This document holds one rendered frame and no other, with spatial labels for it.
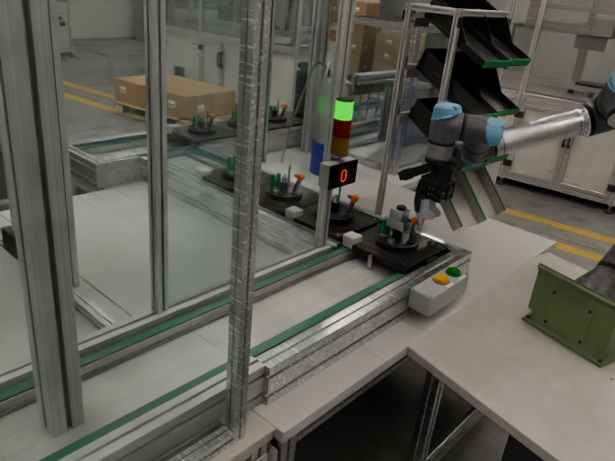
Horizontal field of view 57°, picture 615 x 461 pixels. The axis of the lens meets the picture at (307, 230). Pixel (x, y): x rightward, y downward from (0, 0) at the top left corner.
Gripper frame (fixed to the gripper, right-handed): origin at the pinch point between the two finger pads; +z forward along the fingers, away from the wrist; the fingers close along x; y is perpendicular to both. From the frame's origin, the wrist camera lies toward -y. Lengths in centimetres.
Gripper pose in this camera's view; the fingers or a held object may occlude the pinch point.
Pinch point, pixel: (419, 220)
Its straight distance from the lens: 174.1
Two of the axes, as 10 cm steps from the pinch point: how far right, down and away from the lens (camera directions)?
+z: -0.9, 9.1, 4.1
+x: 6.7, -2.5, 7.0
